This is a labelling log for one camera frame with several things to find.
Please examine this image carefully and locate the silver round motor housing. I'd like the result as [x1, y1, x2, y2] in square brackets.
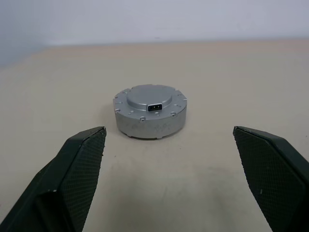
[112, 84, 188, 141]

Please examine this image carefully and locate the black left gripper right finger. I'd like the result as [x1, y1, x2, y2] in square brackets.
[232, 125, 309, 232]

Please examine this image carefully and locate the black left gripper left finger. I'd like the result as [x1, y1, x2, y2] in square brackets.
[0, 126, 107, 232]

